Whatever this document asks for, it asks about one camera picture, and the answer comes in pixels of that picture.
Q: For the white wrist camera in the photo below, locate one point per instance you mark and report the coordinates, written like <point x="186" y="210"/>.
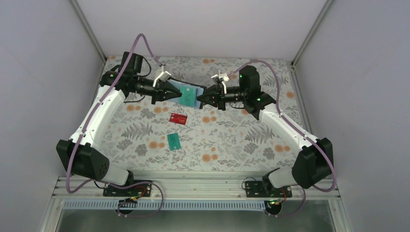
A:
<point x="163" y="73"/>
<point x="219" y="77"/>

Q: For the floral table mat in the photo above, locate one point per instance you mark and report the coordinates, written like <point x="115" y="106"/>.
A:
<point x="211" y="140"/>

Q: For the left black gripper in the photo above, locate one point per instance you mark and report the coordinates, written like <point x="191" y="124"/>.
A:
<point x="159" y="91"/>

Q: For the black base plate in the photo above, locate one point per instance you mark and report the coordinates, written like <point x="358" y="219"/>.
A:
<point x="258" y="189"/>
<point x="141" y="190"/>

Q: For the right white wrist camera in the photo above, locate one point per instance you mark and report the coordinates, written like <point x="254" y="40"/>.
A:
<point x="219" y="77"/>

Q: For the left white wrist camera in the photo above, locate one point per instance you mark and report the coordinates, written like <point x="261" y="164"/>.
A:
<point x="163" y="73"/>

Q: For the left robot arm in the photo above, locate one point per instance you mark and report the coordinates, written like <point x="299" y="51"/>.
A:
<point x="82" y="154"/>

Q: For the slotted cable duct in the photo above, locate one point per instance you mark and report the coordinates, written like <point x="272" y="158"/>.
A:
<point x="106" y="204"/>

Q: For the aluminium mounting rail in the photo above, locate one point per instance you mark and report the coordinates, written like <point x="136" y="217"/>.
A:
<point x="187" y="188"/>

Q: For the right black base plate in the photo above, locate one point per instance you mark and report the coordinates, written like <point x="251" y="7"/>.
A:
<point x="258" y="189"/>

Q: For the teal credit card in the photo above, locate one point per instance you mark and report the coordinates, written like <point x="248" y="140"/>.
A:
<point x="173" y="141"/>
<point x="189" y="95"/>

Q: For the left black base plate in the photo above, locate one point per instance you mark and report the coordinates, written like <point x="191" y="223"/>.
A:
<point x="141" y="190"/>

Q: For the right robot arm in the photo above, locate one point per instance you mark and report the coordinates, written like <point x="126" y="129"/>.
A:
<point x="315" y="156"/>

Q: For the red credit card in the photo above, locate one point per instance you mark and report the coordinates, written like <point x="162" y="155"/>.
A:
<point x="178" y="119"/>

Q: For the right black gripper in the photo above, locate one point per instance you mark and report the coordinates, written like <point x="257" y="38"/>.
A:
<point x="215" y="89"/>

